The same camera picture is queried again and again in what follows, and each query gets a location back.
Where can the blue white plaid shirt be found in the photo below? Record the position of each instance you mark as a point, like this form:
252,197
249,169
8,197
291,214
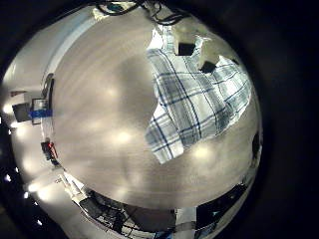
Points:
186,109

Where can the grey box with blue tape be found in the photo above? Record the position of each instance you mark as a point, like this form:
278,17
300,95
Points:
40,111

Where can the black red device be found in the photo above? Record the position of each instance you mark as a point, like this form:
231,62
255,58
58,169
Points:
50,151

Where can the black equipment frame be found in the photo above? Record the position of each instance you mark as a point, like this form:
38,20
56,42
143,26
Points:
113,214

